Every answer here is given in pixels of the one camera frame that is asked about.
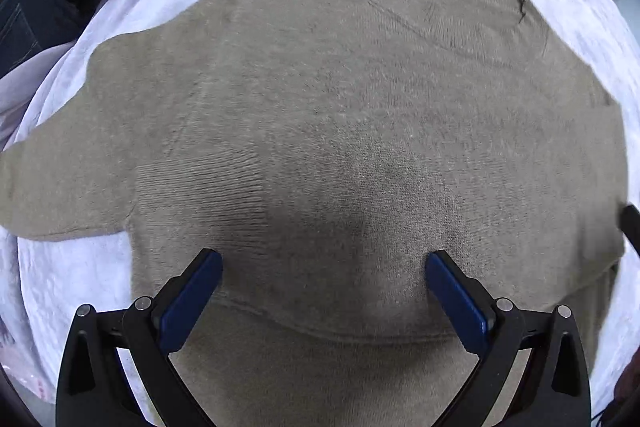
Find dark blue denim jeans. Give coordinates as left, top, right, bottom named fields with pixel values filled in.
left=0, top=0, right=91, bottom=76

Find pink plastic bag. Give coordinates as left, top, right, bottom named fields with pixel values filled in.
left=0, top=333, right=54, bottom=403

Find olive brown knit sweater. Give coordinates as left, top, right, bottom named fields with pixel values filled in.
left=1, top=0, right=627, bottom=426

